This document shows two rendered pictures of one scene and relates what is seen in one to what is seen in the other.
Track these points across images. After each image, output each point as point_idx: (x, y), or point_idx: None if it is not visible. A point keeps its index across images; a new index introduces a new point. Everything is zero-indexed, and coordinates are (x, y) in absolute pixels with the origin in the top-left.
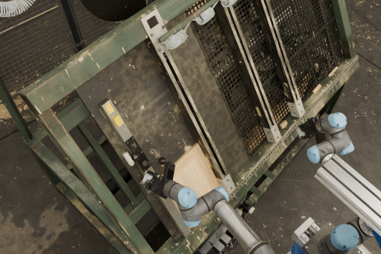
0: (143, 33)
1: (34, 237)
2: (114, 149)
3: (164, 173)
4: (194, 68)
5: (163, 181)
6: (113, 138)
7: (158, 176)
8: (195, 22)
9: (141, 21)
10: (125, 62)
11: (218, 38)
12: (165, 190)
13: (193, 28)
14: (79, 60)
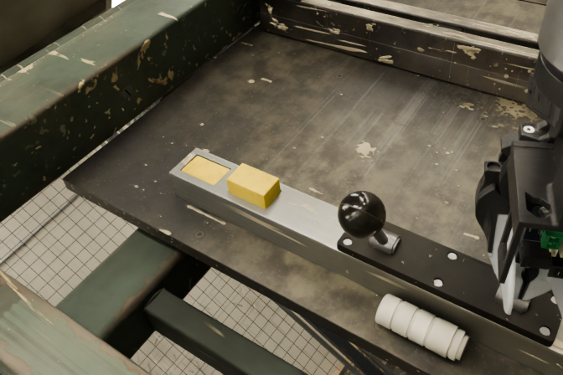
0: None
1: None
2: (327, 322)
3: (539, 109)
4: (482, 18)
5: (556, 107)
6: (296, 278)
7: (513, 139)
8: None
9: None
10: (233, 80)
11: None
12: (562, 30)
13: None
14: (21, 70)
